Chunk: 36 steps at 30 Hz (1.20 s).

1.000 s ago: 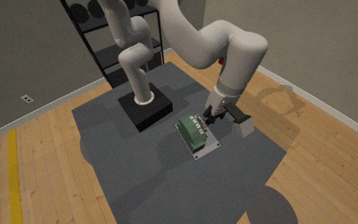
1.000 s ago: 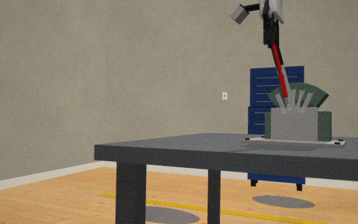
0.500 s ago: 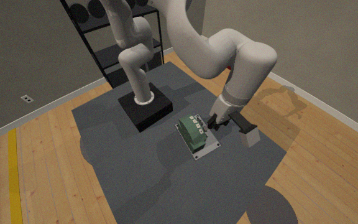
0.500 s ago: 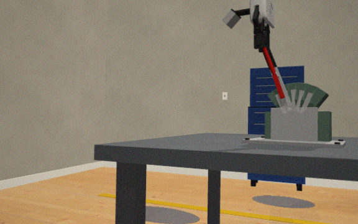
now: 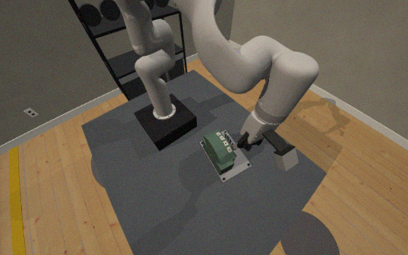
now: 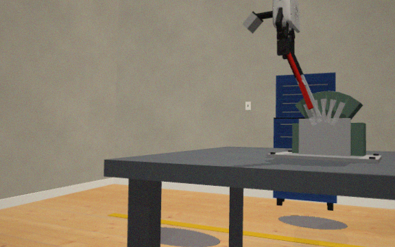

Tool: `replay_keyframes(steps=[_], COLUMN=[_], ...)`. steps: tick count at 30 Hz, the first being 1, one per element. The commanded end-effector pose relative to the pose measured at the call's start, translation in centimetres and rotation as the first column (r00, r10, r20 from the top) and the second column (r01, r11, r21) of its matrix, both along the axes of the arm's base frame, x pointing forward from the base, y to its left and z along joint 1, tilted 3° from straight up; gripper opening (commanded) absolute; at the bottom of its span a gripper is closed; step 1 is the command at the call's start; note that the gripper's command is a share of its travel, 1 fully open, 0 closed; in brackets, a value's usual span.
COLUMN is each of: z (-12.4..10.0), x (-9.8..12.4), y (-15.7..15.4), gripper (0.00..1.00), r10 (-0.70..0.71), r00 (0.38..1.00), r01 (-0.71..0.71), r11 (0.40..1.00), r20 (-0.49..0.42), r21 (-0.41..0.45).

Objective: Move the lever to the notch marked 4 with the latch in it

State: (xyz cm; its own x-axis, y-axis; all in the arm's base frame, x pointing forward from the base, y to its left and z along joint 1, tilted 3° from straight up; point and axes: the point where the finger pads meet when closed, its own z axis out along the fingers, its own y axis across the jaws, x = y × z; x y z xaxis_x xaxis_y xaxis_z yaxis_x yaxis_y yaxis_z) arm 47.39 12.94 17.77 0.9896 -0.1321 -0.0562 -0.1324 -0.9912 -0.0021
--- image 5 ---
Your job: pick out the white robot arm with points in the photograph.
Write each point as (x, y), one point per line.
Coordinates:
(288, 74)

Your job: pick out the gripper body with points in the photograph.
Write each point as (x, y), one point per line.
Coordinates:
(255, 127)

